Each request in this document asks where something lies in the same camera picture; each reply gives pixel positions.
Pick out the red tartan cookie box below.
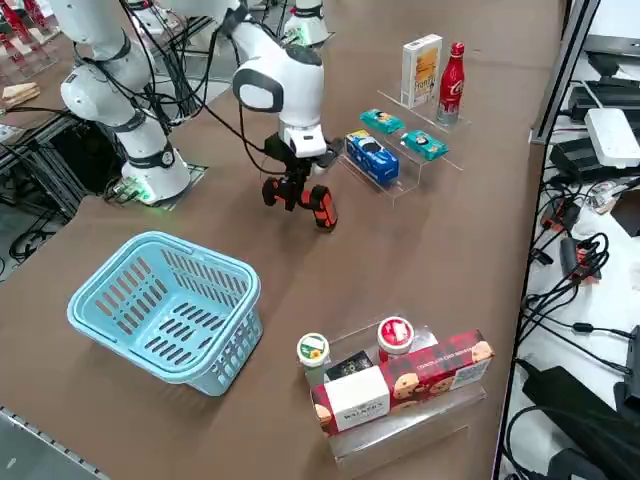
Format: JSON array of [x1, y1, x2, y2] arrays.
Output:
[[309, 328, 496, 439]]

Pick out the white bottle green lid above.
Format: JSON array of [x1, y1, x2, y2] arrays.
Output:
[[295, 332, 331, 374]]

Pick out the orange black barcode scanner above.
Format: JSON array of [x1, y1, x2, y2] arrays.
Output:
[[262, 177, 339, 234]]

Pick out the wooden block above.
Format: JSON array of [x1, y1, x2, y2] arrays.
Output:
[[2, 82, 41, 106]]

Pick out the small black box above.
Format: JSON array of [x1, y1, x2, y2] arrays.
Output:
[[323, 351, 374, 384]]

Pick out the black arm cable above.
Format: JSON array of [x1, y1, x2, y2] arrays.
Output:
[[117, 0, 281, 176]]

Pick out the grey hub orange ports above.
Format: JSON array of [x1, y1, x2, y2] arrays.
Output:
[[538, 202, 581, 232], [558, 237, 609, 287]]

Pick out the teal snack packet yellow figure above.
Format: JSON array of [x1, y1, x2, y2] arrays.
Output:
[[359, 108, 406, 135]]

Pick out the red lidded jar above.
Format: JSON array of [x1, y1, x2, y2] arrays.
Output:
[[376, 316, 416, 364]]

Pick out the red Coca-Cola bottle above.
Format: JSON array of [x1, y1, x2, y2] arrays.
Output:
[[435, 41, 467, 126]]

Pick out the teal snack packet red figure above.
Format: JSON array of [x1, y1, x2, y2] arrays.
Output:
[[401, 129, 450, 162]]

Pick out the light blue shopping basket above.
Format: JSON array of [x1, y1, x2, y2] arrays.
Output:
[[66, 230, 265, 398]]

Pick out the black power adapter box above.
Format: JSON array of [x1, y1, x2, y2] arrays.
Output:
[[549, 137, 640, 182]]

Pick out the clear stepped bottle shelf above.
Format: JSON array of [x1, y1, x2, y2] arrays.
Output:
[[299, 324, 489, 469]]

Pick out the clear stepped snack shelf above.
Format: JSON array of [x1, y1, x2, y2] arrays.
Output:
[[337, 87, 474, 207]]

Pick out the aluminium table edge post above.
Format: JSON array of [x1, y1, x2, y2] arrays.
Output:
[[529, 0, 601, 145]]

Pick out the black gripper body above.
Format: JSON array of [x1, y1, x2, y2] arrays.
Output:
[[263, 133, 321, 177]]

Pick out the white cookie box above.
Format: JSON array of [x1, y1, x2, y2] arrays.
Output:
[[401, 33, 444, 110]]

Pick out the blue Oreo cookie pack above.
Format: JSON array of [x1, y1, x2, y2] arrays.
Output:
[[344, 128, 401, 190]]

